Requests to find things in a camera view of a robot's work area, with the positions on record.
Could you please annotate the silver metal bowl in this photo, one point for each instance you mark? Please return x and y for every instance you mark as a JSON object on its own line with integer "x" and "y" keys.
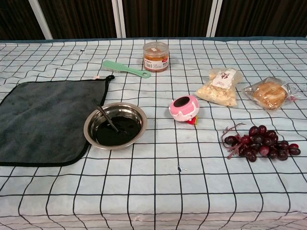
{"x": 115, "y": 126}

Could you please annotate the white grid-patterned tablecloth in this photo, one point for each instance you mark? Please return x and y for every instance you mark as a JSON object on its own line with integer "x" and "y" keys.
{"x": 168, "y": 179}

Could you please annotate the pink white toy cup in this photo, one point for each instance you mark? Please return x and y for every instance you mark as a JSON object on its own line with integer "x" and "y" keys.
{"x": 184, "y": 109}

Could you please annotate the green plastic brush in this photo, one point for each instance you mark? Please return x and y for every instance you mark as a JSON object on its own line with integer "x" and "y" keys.
{"x": 124, "y": 68}

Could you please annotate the clear jar with orange contents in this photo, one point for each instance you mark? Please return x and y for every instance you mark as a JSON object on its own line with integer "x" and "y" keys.
{"x": 156, "y": 57}

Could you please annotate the bag of white snack flakes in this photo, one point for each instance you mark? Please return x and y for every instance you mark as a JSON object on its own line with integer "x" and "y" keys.
{"x": 220, "y": 88}

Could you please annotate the dark grey towel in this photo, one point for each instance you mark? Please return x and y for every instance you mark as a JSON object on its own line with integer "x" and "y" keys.
{"x": 43, "y": 124}

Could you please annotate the purple grape bunch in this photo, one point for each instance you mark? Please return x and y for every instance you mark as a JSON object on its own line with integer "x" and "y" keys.
{"x": 261, "y": 143}

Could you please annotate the wrapped bread bun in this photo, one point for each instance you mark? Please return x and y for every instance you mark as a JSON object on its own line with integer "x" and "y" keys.
{"x": 269, "y": 93}

